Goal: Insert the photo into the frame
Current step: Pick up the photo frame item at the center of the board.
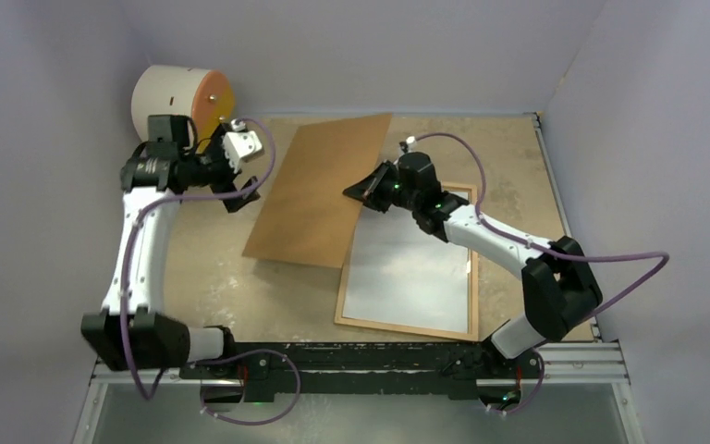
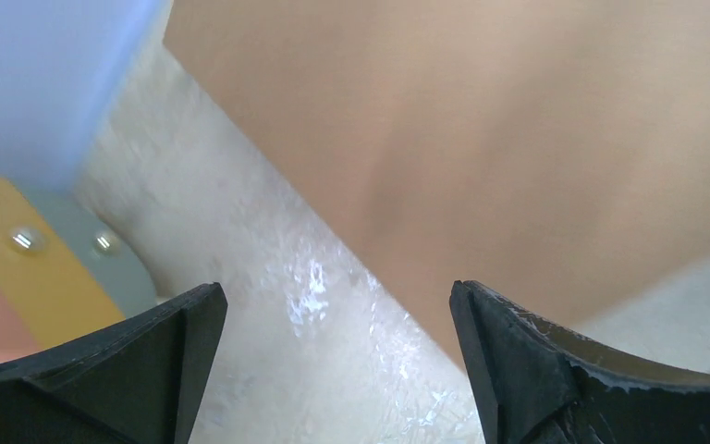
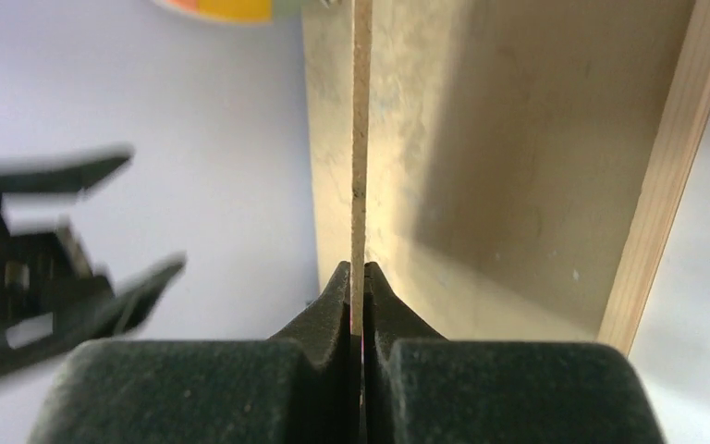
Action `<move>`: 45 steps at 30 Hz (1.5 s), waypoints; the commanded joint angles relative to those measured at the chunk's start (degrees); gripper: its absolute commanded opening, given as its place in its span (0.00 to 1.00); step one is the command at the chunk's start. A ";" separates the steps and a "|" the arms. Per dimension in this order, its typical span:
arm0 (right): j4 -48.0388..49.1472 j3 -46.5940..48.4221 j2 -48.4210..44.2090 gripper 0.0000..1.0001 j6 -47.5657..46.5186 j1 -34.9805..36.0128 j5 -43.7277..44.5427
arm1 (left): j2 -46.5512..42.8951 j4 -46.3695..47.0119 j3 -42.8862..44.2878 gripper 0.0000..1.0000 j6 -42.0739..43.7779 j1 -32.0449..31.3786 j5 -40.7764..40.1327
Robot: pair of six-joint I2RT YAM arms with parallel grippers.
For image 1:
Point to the wooden picture frame with glass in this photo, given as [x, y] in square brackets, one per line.
[474, 294]

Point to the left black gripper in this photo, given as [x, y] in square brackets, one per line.
[216, 148]

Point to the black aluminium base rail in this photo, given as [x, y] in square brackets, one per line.
[460, 371]

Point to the glossy printed photo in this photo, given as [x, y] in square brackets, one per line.
[410, 276]

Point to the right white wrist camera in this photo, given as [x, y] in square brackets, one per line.
[407, 146]

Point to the white cylindrical drum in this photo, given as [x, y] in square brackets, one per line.
[205, 95]

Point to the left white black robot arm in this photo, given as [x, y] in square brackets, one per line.
[131, 330]

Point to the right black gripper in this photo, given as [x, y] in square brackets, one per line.
[370, 190]

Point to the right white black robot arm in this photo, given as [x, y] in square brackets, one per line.
[559, 290]

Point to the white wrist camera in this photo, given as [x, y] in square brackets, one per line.
[241, 145]
[407, 146]

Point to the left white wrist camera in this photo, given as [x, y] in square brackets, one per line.
[241, 145]

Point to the brown cardboard backing board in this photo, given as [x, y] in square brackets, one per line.
[306, 219]

